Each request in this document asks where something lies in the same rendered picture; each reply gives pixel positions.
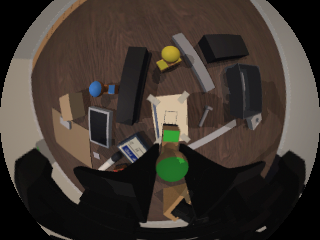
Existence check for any tan clipboard with grey clip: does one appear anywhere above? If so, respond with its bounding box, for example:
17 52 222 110
52 108 93 168

